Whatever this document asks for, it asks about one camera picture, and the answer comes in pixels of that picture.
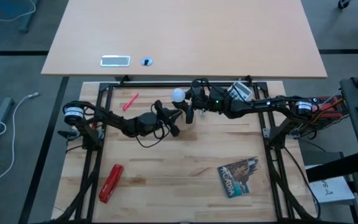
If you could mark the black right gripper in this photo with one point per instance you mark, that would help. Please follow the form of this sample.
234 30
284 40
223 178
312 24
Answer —
219 100

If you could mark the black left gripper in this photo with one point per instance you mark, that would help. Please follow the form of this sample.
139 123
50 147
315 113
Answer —
163 119

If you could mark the white frosted lightbulb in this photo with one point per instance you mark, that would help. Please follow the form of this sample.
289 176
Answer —
178 95

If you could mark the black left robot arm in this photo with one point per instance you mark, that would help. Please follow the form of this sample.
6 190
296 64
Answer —
110 119

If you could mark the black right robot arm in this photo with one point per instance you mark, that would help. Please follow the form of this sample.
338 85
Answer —
269 104

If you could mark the pink pen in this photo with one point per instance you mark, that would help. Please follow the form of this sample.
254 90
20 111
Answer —
130 101

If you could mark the white desk calculator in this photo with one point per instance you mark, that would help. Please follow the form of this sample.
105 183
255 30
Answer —
241 91

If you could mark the small blue round object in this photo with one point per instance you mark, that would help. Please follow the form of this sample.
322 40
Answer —
147 61

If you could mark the light wooden desk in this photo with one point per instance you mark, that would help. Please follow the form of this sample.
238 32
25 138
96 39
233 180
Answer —
182 34

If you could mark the Acadia picture booklet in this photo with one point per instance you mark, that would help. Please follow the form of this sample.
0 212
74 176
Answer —
236 179

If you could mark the silver desk power plate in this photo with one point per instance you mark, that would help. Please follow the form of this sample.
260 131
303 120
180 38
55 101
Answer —
115 61

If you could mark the red stapler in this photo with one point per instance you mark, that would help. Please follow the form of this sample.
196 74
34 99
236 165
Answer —
111 183

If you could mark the white printed paper sheet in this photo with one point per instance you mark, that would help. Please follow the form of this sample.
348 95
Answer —
331 189

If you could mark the grey desk leg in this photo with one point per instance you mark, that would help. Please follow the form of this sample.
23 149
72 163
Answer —
27 26

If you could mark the black caster wheel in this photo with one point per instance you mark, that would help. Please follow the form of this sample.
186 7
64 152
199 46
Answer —
343 3

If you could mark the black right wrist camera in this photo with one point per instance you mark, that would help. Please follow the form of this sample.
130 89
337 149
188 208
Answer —
199 93

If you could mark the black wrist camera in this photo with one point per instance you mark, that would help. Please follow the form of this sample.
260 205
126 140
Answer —
158 105
199 93

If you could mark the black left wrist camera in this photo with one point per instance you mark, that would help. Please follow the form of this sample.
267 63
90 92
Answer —
158 105

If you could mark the black aluminium table frame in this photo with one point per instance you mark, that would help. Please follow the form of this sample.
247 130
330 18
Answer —
154 84

